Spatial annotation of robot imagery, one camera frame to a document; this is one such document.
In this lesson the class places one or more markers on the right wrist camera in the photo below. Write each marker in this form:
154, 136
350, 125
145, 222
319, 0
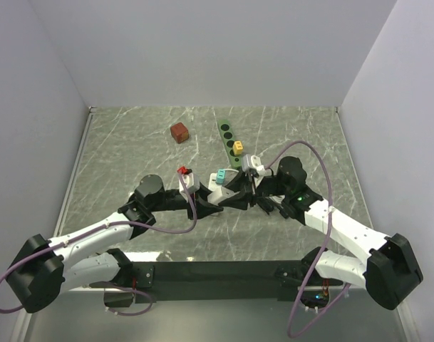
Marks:
252, 164

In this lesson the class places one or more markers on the red plug adapter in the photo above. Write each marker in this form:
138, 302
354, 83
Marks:
179, 132

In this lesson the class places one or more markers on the white plug adapter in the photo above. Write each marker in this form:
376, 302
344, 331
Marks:
219, 195

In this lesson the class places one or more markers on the yellow plug adapter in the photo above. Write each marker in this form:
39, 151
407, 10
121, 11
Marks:
237, 147

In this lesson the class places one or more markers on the black base beam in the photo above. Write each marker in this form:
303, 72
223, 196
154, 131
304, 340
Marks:
217, 280

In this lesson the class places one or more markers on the green power strip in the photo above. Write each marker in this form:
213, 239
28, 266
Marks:
229, 139

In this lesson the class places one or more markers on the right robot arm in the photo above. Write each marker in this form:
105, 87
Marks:
312, 210

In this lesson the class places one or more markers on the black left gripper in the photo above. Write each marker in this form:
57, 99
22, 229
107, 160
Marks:
202, 206

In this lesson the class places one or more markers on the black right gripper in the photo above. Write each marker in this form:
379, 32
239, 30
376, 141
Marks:
239, 183

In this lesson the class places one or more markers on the teal plug adapter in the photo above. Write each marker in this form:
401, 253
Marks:
220, 176

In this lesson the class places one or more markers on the white power strip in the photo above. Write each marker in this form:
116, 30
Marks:
212, 185

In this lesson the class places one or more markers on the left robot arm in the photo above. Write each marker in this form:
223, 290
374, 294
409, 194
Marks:
45, 268

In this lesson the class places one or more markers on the aluminium frame rail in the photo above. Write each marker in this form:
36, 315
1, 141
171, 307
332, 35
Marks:
379, 274

